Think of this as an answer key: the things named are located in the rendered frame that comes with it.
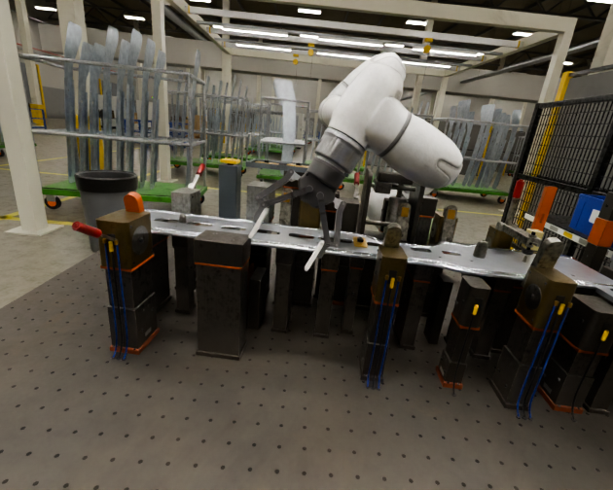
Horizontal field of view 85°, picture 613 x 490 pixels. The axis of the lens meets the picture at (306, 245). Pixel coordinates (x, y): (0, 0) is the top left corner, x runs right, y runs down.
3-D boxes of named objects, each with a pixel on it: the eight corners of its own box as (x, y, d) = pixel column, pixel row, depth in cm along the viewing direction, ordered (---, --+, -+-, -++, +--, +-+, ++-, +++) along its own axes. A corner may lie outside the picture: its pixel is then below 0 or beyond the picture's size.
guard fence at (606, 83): (607, 337, 254) (747, 38, 187) (590, 336, 254) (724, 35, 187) (508, 267, 380) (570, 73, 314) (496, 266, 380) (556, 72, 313)
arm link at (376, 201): (374, 226, 178) (351, 192, 172) (403, 205, 175) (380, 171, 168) (380, 235, 163) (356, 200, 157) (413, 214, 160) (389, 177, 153)
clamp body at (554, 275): (507, 418, 79) (558, 287, 67) (486, 383, 90) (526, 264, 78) (536, 423, 79) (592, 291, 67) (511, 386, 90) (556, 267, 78)
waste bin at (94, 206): (72, 255, 305) (59, 174, 281) (103, 237, 353) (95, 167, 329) (127, 260, 307) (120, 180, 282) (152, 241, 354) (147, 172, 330)
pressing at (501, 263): (98, 230, 90) (97, 225, 89) (144, 211, 111) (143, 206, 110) (632, 294, 83) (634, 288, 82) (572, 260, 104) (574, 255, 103)
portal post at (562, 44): (507, 214, 682) (563, 29, 572) (497, 210, 716) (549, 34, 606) (524, 215, 683) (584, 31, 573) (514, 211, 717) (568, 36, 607)
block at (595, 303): (558, 421, 80) (605, 319, 70) (531, 385, 91) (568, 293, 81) (590, 426, 79) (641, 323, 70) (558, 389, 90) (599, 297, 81)
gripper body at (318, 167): (346, 176, 72) (324, 213, 73) (313, 156, 72) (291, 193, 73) (350, 174, 65) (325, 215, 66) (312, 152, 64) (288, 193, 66)
